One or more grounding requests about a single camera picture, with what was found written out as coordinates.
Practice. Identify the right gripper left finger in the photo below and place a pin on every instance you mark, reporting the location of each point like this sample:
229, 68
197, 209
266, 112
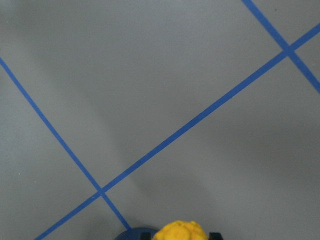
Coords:
145, 236

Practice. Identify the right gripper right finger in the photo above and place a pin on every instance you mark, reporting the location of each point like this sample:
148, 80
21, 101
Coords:
215, 236

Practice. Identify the yellow toy corn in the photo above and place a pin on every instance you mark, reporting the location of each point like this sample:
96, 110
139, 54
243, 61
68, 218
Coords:
181, 230

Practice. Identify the dark blue saucepan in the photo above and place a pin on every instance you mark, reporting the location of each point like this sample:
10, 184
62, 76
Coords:
134, 233

